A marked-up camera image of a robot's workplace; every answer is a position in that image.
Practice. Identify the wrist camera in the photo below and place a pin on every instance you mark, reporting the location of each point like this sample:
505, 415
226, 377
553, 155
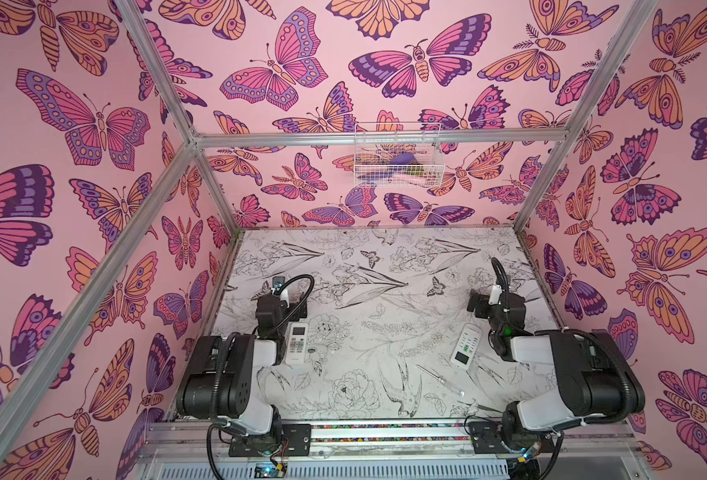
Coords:
278, 284
495, 294

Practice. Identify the clear handle screwdriver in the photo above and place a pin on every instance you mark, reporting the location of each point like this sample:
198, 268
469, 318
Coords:
443, 381

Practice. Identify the white remote with display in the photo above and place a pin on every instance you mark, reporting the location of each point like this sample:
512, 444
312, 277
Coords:
466, 347

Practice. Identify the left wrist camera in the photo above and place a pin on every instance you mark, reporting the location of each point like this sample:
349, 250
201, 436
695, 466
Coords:
278, 284

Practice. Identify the white wire basket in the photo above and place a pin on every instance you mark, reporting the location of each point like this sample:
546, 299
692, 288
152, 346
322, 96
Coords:
400, 158

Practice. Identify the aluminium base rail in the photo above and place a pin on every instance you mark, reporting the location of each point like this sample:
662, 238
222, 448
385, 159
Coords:
390, 449

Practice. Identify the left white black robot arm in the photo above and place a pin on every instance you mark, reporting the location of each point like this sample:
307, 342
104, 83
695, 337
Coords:
220, 383

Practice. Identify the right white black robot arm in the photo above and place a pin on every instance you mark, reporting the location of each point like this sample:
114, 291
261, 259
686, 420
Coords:
594, 384

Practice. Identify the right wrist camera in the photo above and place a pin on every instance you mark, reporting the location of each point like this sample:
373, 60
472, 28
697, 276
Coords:
495, 294

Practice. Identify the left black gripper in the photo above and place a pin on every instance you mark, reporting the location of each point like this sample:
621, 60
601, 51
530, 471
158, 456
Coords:
271, 310

